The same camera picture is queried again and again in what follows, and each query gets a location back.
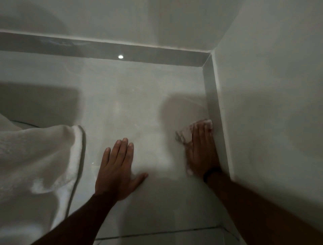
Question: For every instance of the pinkish white cleaning cloth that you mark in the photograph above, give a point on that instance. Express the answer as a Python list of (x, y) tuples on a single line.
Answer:
[(185, 132)]

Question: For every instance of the person's left hand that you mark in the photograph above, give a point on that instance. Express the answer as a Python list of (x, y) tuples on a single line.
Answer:
[(114, 176)]

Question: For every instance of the person's right forearm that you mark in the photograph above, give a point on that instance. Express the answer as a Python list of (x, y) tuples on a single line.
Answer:
[(260, 209)]

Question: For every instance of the person's right fingers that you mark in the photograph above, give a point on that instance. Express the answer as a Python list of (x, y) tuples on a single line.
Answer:
[(201, 133)]

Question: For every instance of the person's right hand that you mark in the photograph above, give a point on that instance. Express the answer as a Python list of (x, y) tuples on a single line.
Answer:
[(201, 154)]

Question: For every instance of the person's left thumb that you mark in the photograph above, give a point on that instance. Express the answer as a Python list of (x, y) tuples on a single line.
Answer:
[(138, 180)]

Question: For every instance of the person's left little finger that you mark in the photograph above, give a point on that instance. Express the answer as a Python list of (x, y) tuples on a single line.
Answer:
[(105, 159)]

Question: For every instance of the white bed sheet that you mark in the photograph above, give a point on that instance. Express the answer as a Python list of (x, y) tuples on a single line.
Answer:
[(32, 181)]

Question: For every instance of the black wristband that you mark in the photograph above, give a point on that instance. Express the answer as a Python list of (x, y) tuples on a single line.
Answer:
[(211, 173)]

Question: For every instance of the person's left middle finger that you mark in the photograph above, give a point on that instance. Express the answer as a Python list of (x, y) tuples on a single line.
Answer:
[(122, 151)]

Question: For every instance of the person's left forearm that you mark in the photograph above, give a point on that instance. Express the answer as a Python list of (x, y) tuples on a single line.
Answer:
[(75, 222)]

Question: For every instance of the grey tile skirting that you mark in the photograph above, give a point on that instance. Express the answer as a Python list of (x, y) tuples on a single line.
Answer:
[(126, 53)]

